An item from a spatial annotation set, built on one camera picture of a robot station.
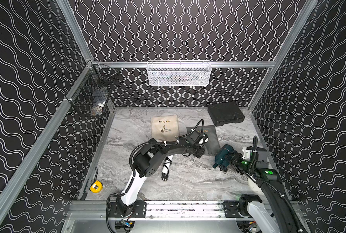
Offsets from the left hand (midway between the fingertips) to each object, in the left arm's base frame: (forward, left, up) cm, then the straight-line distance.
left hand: (202, 151), depth 94 cm
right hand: (-9, -11, +11) cm, 18 cm away
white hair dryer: (-11, +22, +1) cm, 25 cm away
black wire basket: (+22, +74, +23) cm, 81 cm away
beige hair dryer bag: (+18, +27, -2) cm, 32 cm away
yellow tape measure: (-26, +60, -1) cm, 65 cm away
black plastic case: (+32, -18, +4) cm, 37 cm away
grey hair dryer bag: (+4, -7, -1) cm, 8 cm away
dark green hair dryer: (-9, -9, +10) cm, 16 cm away
